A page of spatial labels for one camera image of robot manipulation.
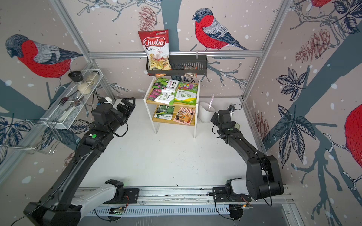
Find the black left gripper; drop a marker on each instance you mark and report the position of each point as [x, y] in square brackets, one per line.
[127, 110]

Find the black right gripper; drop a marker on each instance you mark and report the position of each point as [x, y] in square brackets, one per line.
[215, 122]

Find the green flower seed bag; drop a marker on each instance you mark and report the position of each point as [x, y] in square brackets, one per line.
[186, 93]

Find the green white purple seed bag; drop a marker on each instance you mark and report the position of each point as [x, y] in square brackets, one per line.
[163, 96]

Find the mimosa seed bag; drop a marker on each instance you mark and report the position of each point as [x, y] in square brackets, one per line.
[160, 83]

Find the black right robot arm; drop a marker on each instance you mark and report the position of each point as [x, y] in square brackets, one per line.
[263, 176]

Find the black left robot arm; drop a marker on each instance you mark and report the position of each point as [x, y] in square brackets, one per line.
[58, 207]

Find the dark green lower seed bag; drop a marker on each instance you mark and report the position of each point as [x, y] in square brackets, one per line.
[164, 112]

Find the wooden two-tier shelf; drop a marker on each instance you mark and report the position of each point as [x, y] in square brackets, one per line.
[151, 108]

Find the small white seed packet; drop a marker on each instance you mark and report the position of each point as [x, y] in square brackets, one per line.
[172, 85]

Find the red Chuba cassava chips bag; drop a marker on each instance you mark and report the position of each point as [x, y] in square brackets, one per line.
[156, 46]

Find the white cup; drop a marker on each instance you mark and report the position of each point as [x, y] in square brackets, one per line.
[205, 113]

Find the green glass cup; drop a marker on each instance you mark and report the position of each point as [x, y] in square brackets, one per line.
[237, 126]

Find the pink straw spoon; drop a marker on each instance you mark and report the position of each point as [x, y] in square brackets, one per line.
[211, 101]

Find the pink shop picture packet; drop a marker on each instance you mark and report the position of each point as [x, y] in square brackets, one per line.
[184, 115]

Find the glass jar in rack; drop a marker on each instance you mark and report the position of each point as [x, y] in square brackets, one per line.
[93, 78]

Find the metal spoon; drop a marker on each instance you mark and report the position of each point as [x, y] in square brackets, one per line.
[74, 104]

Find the snack bar packet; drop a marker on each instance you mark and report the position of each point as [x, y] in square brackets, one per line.
[190, 69]

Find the black lid spice grinder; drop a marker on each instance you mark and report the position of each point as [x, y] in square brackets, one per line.
[82, 85]

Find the metal fork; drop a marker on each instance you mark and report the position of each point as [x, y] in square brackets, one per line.
[65, 99]

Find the white wire wall rack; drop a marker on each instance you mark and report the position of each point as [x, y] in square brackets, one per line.
[63, 121]

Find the black wire basket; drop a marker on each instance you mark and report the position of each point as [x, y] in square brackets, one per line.
[182, 64]

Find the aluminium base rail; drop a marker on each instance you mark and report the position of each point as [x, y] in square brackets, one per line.
[178, 195]

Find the chrome wire hanger rack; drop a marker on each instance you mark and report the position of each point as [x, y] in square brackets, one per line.
[30, 136]

